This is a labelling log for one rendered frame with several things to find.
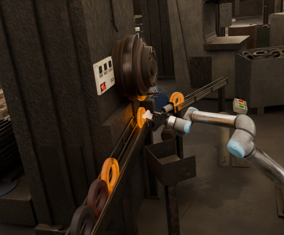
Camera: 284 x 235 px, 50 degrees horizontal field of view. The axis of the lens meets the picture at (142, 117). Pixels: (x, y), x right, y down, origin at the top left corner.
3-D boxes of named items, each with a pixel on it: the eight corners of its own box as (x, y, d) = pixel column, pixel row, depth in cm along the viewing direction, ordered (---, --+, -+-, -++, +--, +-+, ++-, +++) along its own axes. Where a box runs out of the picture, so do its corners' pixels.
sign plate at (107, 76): (97, 95, 179) (92, 64, 173) (112, 83, 202) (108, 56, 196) (101, 94, 178) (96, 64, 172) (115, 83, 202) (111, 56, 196)
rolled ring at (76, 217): (89, 196, 138) (83, 196, 139) (72, 229, 123) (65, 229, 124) (98, 225, 147) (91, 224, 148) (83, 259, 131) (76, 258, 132)
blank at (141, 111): (135, 114, 220) (139, 114, 219) (140, 103, 232) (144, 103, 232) (138, 131, 227) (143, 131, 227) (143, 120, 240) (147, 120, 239)
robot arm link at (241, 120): (257, 112, 182) (186, 104, 240) (247, 129, 180) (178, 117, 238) (266, 123, 188) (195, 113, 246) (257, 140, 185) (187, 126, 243)
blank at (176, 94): (175, 112, 273) (177, 113, 270) (166, 102, 263) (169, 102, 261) (184, 99, 277) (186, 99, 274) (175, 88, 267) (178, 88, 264)
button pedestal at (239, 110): (232, 168, 288) (232, 106, 266) (231, 156, 309) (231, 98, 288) (249, 169, 283) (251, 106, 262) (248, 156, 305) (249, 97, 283)
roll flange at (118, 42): (112, 110, 207) (103, 39, 190) (132, 90, 249) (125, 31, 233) (127, 110, 204) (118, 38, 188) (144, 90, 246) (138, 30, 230)
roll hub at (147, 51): (143, 92, 207) (139, 50, 197) (152, 81, 232) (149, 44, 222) (152, 91, 205) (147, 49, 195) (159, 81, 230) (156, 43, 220)
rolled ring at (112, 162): (103, 183, 154) (97, 182, 155) (114, 198, 168) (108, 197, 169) (112, 151, 165) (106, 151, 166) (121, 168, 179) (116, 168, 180)
